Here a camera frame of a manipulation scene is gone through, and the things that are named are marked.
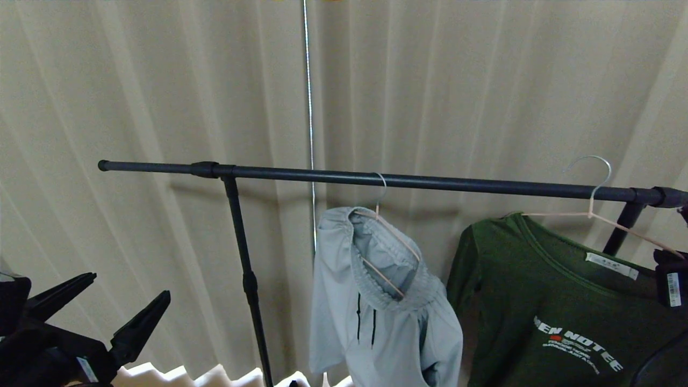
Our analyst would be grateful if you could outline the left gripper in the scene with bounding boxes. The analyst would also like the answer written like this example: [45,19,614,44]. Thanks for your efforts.
[0,272,171,387]

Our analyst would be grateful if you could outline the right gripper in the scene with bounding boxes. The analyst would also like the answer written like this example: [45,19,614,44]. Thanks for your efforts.
[653,248,688,310]

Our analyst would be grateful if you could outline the pink clothes hanger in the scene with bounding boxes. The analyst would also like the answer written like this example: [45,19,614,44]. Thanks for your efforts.
[352,172,421,299]
[521,156,686,260]

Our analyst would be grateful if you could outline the green garment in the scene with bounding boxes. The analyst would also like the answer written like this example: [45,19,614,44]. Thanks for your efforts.
[446,212,688,387]

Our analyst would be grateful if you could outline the pale grey shorts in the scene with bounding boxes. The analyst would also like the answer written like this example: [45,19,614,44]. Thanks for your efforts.
[309,207,464,387]

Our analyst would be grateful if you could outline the black clothes rack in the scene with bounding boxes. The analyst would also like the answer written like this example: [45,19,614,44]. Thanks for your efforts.
[98,160,688,387]

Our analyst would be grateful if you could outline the beige curtain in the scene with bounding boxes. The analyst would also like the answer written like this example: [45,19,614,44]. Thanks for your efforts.
[0,0,688,387]

